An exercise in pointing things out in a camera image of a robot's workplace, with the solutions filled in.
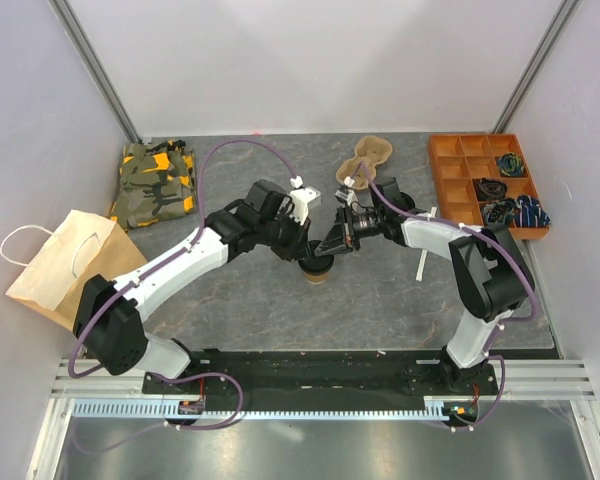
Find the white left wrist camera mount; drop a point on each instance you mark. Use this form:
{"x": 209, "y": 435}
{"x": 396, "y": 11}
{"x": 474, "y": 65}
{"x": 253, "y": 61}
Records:
{"x": 304, "y": 198}

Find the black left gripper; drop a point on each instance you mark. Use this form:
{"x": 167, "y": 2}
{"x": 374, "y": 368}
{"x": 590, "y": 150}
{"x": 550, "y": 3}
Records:
{"x": 298, "y": 244}

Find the orange compartment tray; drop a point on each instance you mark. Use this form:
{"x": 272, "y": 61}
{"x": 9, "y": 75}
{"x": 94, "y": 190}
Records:
{"x": 460, "y": 162}

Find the grey slotted cable duct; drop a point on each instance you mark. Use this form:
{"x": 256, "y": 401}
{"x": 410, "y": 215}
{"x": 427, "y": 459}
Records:
{"x": 171, "y": 410}

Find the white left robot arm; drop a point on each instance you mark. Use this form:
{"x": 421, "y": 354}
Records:
{"x": 111, "y": 314}

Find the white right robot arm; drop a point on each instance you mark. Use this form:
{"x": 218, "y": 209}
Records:
{"x": 493, "y": 280}

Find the brown paper takeout bag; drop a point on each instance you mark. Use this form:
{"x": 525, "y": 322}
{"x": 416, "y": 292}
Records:
{"x": 82, "y": 246}

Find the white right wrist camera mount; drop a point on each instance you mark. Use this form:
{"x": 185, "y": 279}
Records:
{"x": 345, "y": 194}

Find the camouflage folded cloth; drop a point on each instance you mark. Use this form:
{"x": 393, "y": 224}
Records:
{"x": 157, "y": 182}

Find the brown paper coffee cup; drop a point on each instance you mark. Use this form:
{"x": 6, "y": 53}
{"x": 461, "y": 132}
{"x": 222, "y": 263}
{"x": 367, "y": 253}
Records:
{"x": 315, "y": 276}

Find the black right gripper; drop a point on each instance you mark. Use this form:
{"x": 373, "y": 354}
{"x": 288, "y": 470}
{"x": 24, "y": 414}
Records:
{"x": 335, "y": 241}

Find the black plastic cup lid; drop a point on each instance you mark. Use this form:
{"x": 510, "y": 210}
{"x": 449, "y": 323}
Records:
{"x": 312, "y": 261}

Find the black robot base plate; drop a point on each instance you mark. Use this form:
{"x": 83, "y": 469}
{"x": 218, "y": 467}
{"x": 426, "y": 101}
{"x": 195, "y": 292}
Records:
{"x": 411, "y": 372}

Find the white paper-wrapped straw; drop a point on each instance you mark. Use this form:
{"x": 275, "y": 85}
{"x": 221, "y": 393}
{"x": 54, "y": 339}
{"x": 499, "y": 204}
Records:
{"x": 424, "y": 253}

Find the cardboard cup carrier tray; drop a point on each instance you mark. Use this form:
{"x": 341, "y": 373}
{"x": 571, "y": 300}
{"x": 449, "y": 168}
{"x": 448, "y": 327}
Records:
{"x": 370, "y": 152}

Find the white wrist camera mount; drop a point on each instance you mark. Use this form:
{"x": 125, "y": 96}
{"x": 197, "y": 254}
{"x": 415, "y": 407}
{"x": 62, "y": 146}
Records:
{"x": 304, "y": 198}
{"x": 345, "y": 194}

